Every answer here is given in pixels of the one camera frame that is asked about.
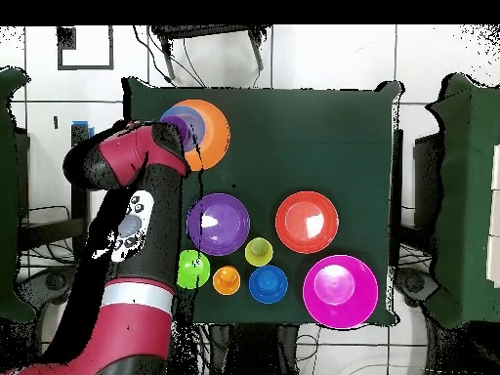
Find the large yellow-orange bowl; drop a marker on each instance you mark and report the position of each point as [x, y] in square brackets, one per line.
[215, 136]

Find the green bowl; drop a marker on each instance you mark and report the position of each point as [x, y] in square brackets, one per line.
[193, 269]

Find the light blue bowl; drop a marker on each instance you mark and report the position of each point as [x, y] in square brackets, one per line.
[198, 125]

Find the purple cup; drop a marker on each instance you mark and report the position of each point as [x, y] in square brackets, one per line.
[181, 127]

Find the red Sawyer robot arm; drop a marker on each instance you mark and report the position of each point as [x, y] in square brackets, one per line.
[129, 273]

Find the purple bowl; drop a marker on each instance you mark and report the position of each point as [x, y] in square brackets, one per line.
[222, 224]

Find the yellow cup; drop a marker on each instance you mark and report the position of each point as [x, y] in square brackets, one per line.
[258, 252]

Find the red bowl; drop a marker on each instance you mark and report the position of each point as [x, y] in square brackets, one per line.
[306, 222]

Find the dark green tablecloth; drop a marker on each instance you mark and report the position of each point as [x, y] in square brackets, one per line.
[293, 156]

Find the orange cup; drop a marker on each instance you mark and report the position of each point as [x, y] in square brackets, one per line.
[226, 280]

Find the dark blue bowl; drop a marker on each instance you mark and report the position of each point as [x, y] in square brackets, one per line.
[268, 284]

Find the pink bowl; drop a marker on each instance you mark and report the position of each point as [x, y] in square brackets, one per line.
[340, 291]

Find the blue tape strip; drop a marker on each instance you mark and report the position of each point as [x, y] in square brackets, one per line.
[84, 125]

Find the green cloth covered side table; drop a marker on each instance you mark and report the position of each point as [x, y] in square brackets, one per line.
[468, 195]
[9, 195]

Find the black frame table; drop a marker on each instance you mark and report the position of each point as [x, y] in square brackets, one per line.
[50, 230]

